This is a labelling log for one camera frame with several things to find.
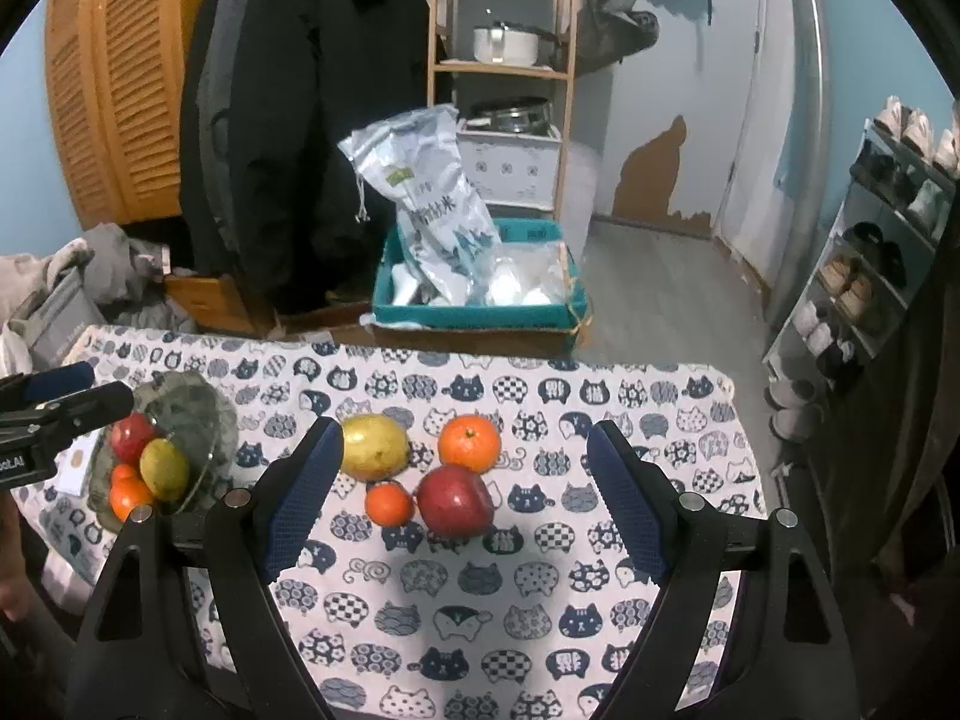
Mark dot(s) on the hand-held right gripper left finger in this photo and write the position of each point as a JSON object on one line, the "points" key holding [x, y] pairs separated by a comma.
{"points": [[300, 495]]}

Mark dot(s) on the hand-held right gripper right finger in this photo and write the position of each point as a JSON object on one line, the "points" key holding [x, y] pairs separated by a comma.
{"points": [[630, 502]]}

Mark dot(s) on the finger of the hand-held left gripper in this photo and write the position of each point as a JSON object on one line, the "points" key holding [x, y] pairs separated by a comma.
{"points": [[90, 405], [60, 381]]}

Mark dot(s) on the red apple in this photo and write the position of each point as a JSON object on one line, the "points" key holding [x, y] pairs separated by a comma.
{"points": [[455, 500], [133, 436]]}

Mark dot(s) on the small tangerine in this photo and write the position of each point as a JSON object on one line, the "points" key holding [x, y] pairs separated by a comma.
{"points": [[390, 502], [124, 472]]}

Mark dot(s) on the green yellow mango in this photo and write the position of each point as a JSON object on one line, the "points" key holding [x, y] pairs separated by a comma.
{"points": [[165, 469]]}

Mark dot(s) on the large orange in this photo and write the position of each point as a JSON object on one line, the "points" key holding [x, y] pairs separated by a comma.
{"points": [[469, 444], [131, 500]]}

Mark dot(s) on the green glass bowl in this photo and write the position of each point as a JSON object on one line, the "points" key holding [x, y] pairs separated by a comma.
{"points": [[199, 420]]}

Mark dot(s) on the person's left hand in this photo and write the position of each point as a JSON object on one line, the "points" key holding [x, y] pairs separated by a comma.
{"points": [[11, 570]]}

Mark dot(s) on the white card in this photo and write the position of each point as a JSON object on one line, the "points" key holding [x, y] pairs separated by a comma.
{"points": [[75, 469]]}

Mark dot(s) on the grey laundry basket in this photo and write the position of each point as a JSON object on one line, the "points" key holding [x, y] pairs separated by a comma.
{"points": [[56, 322]]}

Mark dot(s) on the grey clothes pile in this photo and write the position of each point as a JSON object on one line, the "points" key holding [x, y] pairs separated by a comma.
{"points": [[127, 270]]}

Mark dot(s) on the wooden drawer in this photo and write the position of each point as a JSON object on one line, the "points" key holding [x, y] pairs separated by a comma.
{"points": [[214, 304]]}

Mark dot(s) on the cat print tablecloth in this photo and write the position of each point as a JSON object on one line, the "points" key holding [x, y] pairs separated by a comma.
{"points": [[487, 615]]}

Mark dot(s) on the brown cardboard box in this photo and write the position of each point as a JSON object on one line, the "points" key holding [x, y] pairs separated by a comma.
{"points": [[480, 337]]}

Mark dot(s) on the teal box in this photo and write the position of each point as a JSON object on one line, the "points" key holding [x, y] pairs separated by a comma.
{"points": [[465, 315]]}

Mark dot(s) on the clear plastic bag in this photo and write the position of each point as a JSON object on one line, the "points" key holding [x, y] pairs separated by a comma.
{"points": [[525, 277]]}

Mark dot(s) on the dark hanging cloth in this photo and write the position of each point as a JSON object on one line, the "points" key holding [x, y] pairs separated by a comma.
{"points": [[900, 427]]}

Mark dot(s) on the wooden louvered wardrobe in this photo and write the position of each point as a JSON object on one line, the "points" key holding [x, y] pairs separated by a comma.
{"points": [[112, 82]]}

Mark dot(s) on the rows of assorted shoes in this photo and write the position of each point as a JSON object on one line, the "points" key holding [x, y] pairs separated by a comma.
{"points": [[847, 281]]}

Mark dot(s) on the white printed rice bag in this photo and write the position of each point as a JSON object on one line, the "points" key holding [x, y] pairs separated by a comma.
{"points": [[420, 187]]}

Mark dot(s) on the white perforated basket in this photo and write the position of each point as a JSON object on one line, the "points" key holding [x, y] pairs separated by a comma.
{"points": [[510, 165]]}

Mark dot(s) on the black hooded coat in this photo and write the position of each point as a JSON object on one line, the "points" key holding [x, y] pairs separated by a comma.
{"points": [[330, 127]]}

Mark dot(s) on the grey jacket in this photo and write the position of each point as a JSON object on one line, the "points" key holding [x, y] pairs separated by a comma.
{"points": [[221, 37]]}

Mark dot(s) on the steel pot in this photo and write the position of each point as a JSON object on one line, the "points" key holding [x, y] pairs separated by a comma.
{"points": [[510, 116]]}

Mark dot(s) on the grey metal pipe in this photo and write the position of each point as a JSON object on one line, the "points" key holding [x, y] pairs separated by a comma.
{"points": [[802, 127]]}

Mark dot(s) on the light grey door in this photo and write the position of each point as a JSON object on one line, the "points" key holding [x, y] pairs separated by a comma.
{"points": [[697, 90]]}

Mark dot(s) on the wooden shelf rack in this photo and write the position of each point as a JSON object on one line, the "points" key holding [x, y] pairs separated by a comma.
{"points": [[566, 52]]}

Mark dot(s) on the white pot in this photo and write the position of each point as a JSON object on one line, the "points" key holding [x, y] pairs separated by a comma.
{"points": [[504, 45]]}

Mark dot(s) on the grey hanging bag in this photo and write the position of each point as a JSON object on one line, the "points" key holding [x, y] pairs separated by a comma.
{"points": [[615, 22]]}

